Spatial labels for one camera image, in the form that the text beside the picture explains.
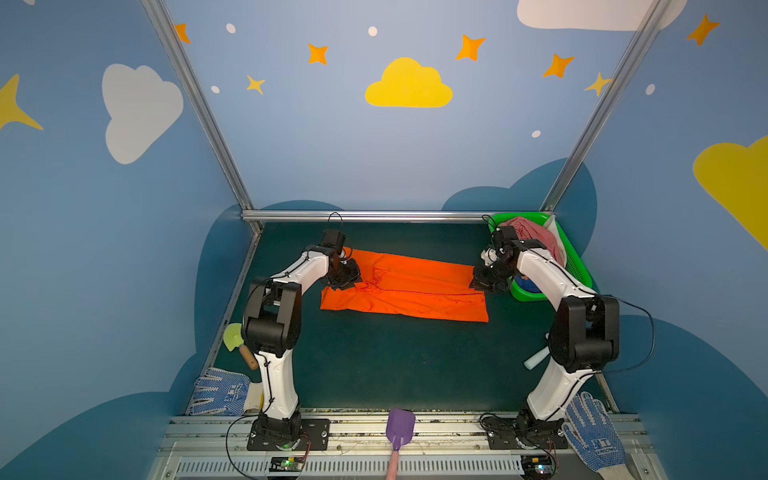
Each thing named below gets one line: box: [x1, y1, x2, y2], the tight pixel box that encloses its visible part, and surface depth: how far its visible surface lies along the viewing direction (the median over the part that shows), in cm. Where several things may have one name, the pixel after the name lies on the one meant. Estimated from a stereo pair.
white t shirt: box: [544, 214, 567, 269], surface depth 108 cm
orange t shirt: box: [320, 247, 489, 323], surface depth 103 cm
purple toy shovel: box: [386, 408, 415, 480], surface depth 76 cm
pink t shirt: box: [501, 216, 564, 268], surface depth 109 cm
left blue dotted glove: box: [186, 368, 251, 416], surface depth 82 cm
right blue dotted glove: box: [562, 391, 633, 480], surface depth 76 cm
